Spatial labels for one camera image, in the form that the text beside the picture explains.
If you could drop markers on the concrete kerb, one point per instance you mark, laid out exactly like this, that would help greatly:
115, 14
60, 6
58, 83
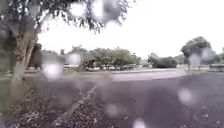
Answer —
75, 106

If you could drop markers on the leaf-strewn ground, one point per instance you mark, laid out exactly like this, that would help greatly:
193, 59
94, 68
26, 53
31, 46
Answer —
36, 106

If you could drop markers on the dark asphalt road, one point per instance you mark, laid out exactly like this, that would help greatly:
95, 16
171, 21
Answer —
160, 100

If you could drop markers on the large tree with pale trunk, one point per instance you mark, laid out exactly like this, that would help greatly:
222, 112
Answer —
23, 50

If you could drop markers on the dark bush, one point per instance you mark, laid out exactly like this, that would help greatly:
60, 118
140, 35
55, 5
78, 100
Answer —
165, 62

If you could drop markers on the pale cross road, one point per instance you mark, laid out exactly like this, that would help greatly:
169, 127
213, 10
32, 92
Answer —
140, 76

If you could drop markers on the row of parked cars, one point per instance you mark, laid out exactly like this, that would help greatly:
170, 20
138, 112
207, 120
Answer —
110, 68

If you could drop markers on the round-crowned tree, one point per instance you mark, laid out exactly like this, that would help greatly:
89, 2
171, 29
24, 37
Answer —
196, 46

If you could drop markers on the row of trees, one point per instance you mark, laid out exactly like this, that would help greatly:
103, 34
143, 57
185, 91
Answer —
106, 56

